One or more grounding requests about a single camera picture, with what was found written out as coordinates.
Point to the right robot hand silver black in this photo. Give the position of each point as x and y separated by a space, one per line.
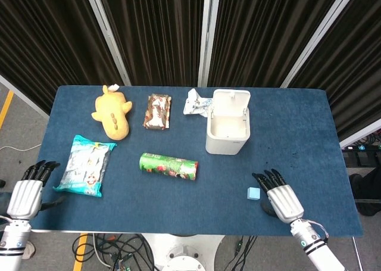
284 202

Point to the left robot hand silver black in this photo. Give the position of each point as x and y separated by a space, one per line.
23 199

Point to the white lidded bin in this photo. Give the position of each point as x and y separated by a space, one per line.
227 140

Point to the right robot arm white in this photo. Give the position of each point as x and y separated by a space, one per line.
315 247

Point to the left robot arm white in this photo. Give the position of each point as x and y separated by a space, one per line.
12 247

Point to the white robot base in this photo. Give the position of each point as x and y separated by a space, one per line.
181 250

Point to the light blue cube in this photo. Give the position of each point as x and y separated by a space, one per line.
253 193

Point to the grey sneaker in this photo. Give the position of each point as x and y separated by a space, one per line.
28 251

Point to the teal silver snack bag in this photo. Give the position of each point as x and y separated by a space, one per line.
86 166

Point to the yellow floor tape strip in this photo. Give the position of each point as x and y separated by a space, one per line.
6 107
80 253

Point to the person black shoe and trousers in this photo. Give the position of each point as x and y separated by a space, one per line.
369 190

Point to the power strip with plugs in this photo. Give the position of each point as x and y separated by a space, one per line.
361 152

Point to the dark blue table mat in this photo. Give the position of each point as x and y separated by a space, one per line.
184 205

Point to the green cylindrical snack tube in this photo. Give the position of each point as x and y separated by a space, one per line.
168 166

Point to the yellow plush toy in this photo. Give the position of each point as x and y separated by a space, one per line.
114 116

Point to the crumpled white wrapper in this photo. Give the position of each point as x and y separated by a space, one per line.
195 104

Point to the dark pleated curtain panel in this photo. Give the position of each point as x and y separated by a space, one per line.
154 35
44 44
354 74
256 35

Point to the brown red snack packet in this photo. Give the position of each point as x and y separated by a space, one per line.
157 111

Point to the white partition base rail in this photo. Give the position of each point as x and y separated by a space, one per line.
361 135
23 96

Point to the white partition frame post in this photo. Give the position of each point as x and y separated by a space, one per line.
318 35
107 35
208 35

